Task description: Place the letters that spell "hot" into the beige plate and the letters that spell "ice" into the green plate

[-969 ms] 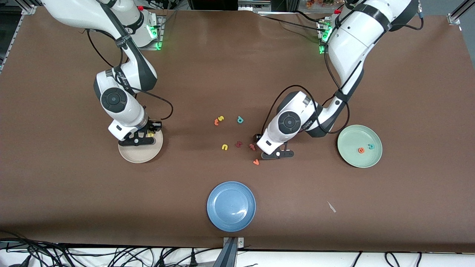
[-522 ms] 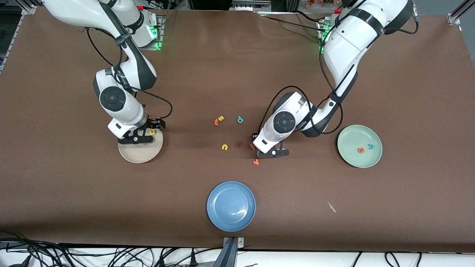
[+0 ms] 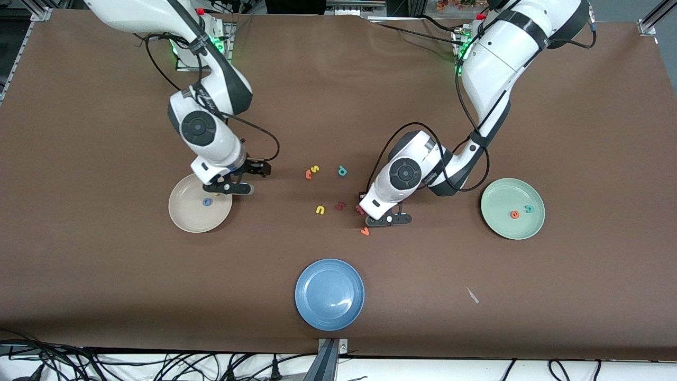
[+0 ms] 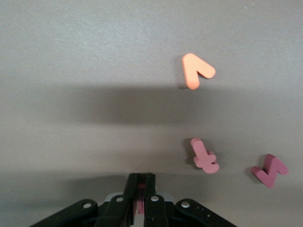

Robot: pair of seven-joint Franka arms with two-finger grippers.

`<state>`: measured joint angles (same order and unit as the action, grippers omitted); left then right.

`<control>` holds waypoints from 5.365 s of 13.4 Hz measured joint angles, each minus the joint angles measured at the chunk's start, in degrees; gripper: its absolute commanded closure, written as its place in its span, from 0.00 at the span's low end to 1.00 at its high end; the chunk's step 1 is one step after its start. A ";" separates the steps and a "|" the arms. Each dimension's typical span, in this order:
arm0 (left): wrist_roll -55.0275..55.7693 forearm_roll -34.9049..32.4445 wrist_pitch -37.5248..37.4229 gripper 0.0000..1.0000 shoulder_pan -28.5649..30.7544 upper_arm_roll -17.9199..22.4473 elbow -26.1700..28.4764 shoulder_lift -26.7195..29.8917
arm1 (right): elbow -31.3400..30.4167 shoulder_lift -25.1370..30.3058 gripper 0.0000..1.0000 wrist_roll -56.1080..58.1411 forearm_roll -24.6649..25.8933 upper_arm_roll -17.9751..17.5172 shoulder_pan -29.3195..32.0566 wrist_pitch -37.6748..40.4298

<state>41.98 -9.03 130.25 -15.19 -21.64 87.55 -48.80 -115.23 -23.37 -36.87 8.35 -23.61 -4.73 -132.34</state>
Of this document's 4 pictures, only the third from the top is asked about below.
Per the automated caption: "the black base cable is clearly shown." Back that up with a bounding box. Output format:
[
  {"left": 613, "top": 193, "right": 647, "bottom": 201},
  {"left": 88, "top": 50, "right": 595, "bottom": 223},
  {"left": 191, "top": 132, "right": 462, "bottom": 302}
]
[
  {"left": 418, "top": 14, "right": 467, "bottom": 31},
  {"left": 370, "top": 21, "right": 462, "bottom": 43}
]

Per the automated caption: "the beige brown plate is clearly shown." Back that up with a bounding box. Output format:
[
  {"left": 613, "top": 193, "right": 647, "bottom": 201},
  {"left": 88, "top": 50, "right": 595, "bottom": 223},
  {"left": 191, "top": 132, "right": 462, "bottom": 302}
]
[{"left": 168, "top": 171, "right": 233, "bottom": 233}]

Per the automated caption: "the aluminium background frame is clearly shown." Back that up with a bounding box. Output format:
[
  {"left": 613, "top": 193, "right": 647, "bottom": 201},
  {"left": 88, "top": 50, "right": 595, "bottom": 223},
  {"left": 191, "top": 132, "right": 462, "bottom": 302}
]
[{"left": 324, "top": 0, "right": 387, "bottom": 16}]

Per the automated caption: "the blue plate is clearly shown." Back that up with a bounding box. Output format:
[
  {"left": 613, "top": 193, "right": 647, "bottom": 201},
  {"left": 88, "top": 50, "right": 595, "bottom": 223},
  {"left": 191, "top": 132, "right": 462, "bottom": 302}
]
[{"left": 295, "top": 258, "right": 365, "bottom": 332}]

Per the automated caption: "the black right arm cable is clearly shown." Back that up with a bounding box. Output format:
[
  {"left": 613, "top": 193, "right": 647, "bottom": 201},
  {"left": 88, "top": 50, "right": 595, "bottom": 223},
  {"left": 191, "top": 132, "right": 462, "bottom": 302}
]
[{"left": 132, "top": 32, "right": 280, "bottom": 162}]

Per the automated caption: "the green plate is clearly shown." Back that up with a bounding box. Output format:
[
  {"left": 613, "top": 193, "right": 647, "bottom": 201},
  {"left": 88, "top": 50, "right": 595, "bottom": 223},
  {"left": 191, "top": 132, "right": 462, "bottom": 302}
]
[{"left": 480, "top": 178, "right": 546, "bottom": 240}]

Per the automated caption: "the aluminium frame rail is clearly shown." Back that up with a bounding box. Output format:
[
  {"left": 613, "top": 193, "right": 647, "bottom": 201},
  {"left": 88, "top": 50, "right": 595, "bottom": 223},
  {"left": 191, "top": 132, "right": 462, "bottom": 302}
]
[
  {"left": 0, "top": 0, "right": 53, "bottom": 104},
  {"left": 637, "top": 0, "right": 677, "bottom": 37}
]

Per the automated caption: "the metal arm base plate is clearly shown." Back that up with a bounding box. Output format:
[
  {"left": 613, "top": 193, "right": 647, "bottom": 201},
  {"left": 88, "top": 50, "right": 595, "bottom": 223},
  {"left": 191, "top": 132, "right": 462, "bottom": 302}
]
[
  {"left": 175, "top": 13, "right": 236, "bottom": 72},
  {"left": 452, "top": 26, "right": 477, "bottom": 75}
]

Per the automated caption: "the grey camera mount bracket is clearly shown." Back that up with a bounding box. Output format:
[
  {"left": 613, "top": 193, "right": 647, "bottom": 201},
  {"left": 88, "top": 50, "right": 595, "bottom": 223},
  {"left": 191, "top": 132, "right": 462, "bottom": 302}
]
[{"left": 301, "top": 338, "right": 349, "bottom": 381}]

